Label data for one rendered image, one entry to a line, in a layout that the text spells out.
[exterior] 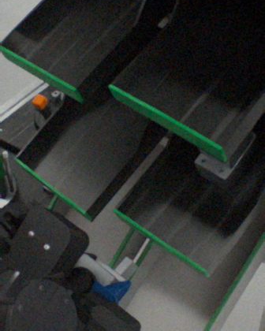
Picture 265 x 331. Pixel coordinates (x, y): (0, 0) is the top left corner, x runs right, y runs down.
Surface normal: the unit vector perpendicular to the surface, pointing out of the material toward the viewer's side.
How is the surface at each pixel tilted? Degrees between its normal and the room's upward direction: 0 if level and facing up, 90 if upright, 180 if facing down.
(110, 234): 45
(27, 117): 0
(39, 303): 58
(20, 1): 0
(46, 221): 40
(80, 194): 25
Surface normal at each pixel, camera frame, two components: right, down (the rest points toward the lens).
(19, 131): 0.00, -0.76
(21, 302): 0.77, -0.18
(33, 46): -0.30, -0.49
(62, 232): -0.43, -0.27
